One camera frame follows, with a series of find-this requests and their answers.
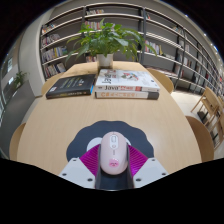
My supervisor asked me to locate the dark cartoon-face mouse pad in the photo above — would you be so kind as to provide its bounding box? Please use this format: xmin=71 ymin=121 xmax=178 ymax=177
xmin=65 ymin=120 xmax=155 ymax=191

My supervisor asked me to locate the thick book with brown spine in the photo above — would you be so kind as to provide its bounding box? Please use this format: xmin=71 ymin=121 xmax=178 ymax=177
xmin=94 ymin=89 xmax=160 ymax=101

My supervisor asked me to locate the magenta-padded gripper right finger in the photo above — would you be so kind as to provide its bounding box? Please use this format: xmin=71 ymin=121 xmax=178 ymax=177
xmin=126 ymin=143 xmax=169 ymax=189

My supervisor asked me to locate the grey bookshelf unit with books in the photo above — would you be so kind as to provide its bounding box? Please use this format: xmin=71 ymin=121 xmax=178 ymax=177
xmin=39 ymin=2 xmax=224 ymax=96

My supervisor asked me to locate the group of wooden chairs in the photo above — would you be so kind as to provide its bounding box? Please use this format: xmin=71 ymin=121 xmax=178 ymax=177
xmin=190 ymin=86 xmax=224 ymax=151

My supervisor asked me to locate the pink computer mouse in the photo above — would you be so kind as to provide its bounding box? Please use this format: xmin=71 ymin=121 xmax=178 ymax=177
xmin=99 ymin=130 xmax=129 ymax=176

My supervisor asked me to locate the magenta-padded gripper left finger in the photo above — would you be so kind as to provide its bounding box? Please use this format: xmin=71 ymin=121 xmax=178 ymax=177
xmin=58 ymin=143 xmax=101 ymax=190

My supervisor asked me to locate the small green plant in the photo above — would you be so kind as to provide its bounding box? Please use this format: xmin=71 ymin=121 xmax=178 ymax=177
xmin=12 ymin=70 xmax=28 ymax=89

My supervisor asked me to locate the white illustrated-cover book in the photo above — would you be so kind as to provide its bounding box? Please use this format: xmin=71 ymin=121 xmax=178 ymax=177
xmin=94 ymin=68 xmax=161 ymax=93

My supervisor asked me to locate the green potted plant white pot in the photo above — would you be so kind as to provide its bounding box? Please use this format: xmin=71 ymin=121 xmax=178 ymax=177
xmin=64 ymin=18 xmax=158 ymax=70

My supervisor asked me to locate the black book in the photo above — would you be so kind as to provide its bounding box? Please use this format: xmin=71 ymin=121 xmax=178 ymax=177
xmin=45 ymin=73 xmax=98 ymax=100

